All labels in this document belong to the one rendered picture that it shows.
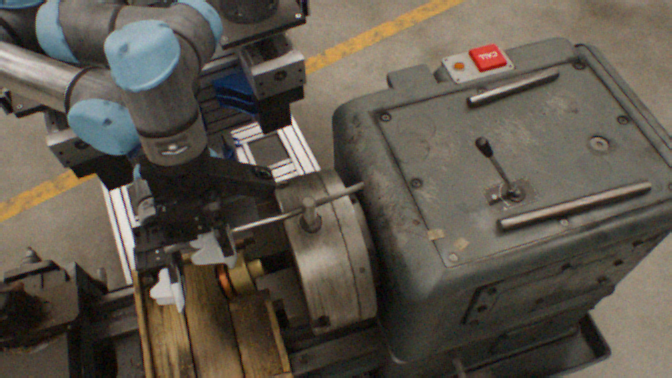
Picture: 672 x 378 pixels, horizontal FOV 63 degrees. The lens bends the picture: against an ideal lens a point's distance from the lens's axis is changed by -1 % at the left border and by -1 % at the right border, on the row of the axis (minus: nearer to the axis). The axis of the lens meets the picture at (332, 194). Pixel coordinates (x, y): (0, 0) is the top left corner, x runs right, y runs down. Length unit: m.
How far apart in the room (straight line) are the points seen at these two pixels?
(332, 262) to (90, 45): 0.51
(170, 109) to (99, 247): 1.97
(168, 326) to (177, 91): 0.79
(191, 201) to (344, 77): 2.25
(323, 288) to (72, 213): 1.88
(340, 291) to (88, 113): 0.51
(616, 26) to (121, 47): 3.09
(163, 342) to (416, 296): 0.63
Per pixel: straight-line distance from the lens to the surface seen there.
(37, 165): 2.96
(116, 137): 0.97
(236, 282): 1.08
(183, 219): 0.72
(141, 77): 0.61
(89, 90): 1.01
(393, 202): 0.98
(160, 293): 1.12
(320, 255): 0.96
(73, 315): 1.26
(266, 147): 2.38
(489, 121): 1.11
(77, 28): 0.76
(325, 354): 1.27
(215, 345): 1.29
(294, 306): 1.04
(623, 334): 2.42
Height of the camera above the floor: 2.08
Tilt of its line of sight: 58 degrees down
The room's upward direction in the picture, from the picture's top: 3 degrees counter-clockwise
